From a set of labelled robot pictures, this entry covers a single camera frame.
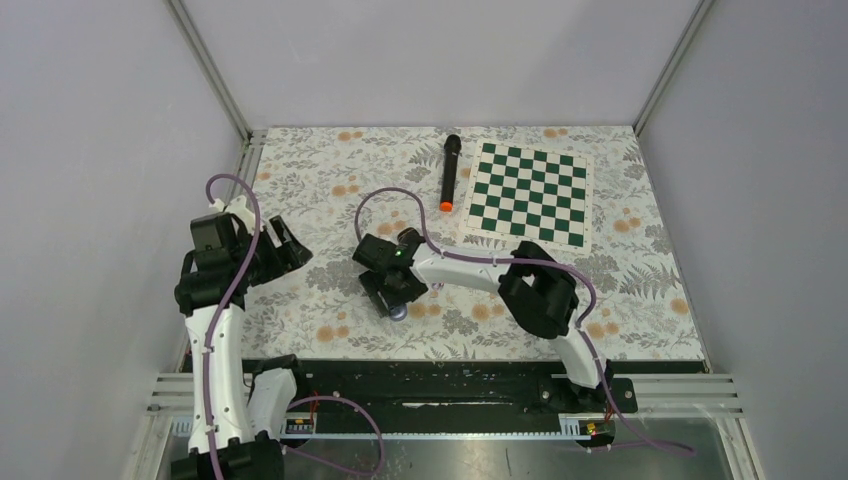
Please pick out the lavender earbuds case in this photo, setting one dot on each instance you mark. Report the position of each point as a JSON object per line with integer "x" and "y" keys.
{"x": 398, "y": 314}

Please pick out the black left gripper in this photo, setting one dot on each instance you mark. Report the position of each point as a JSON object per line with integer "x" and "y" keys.
{"x": 286, "y": 257}

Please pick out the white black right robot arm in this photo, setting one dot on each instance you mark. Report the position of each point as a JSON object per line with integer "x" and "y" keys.
{"x": 539, "y": 293}

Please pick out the floral tablecloth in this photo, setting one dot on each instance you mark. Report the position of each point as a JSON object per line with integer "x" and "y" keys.
{"x": 326, "y": 181}

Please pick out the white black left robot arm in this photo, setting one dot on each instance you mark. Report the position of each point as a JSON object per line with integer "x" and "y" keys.
{"x": 237, "y": 420}

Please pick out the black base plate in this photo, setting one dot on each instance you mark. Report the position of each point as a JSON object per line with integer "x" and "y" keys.
{"x": 445, "y": 397}

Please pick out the green white chessboard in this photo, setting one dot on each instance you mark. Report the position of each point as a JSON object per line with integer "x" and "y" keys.
{"x": 530, "y": 193}

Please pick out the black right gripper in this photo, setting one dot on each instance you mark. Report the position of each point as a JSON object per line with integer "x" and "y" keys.
{"x": 373, "y": 284}

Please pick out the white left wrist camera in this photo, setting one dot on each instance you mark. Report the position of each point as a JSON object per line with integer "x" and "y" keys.
{"x": 240, "y": 208}

